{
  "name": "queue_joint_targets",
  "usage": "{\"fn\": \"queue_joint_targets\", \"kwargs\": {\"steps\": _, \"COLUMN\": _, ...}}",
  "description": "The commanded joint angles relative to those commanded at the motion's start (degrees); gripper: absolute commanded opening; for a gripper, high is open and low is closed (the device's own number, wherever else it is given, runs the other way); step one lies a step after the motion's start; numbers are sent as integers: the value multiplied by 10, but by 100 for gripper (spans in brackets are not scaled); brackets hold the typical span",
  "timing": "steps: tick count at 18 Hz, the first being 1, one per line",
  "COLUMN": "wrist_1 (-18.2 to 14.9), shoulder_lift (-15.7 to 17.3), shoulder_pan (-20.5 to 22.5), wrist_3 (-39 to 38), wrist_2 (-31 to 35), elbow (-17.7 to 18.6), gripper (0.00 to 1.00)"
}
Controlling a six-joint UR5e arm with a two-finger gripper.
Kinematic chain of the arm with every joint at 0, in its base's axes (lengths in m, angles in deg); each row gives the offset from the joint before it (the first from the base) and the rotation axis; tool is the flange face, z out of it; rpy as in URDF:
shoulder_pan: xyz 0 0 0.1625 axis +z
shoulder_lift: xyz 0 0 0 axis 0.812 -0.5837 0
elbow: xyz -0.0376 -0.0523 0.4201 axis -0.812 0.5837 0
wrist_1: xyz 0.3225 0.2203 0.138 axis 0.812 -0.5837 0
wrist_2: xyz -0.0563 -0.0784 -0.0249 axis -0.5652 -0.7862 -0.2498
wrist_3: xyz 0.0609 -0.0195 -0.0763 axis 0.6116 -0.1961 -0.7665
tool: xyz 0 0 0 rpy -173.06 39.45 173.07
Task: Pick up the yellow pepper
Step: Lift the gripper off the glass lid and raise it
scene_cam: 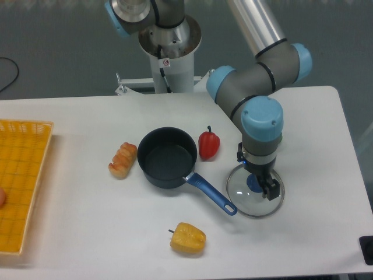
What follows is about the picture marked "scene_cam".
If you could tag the orange bread loaf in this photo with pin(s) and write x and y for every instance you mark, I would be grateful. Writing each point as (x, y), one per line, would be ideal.
(123, 160)

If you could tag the orange item in basket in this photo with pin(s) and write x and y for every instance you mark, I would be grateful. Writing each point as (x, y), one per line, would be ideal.
(1, 197)

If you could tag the yellow bell pepper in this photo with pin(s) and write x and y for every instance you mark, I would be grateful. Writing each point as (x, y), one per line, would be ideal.
(187, 238)

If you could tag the black device table corner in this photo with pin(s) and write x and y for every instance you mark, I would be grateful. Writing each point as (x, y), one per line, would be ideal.
(366, 244)

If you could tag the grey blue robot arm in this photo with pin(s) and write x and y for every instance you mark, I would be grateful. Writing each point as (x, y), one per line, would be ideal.
(243, 96)

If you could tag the dark saucepan blue handle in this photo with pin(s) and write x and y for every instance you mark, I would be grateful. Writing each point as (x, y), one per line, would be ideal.
(167, 157)

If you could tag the glass lid blue knob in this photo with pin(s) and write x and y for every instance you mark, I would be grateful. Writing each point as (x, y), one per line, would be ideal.
(244, 193)

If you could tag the red bell pepper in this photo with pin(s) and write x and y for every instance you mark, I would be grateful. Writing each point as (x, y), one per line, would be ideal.
(209, 144)

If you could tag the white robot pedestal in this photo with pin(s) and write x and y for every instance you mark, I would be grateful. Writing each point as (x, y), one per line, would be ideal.
(171, 55)

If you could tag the yellow woven basket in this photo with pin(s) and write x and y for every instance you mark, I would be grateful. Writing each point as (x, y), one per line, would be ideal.
(24, 147)

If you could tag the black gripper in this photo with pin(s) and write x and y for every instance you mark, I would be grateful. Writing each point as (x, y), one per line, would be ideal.
(261, 167)

